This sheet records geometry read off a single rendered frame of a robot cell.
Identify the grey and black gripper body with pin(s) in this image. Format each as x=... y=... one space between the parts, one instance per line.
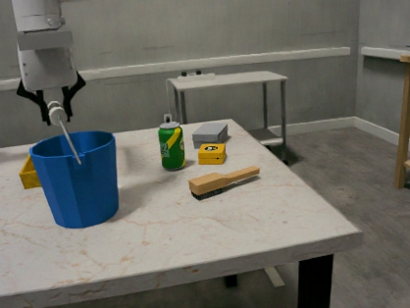
x=47 y=68

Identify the wooden brush with dark bristles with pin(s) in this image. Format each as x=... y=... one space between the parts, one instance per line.
x=210 y=185

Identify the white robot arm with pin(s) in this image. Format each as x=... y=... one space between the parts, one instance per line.
x=38 y=17

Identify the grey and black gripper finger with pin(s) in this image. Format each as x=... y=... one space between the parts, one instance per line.
x=69 y=94
x=37 y=99

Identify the yellow shallow tray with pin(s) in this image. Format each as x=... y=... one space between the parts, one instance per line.
x=30 y=179

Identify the green drink can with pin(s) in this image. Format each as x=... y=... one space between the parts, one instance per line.
x=171 y=146

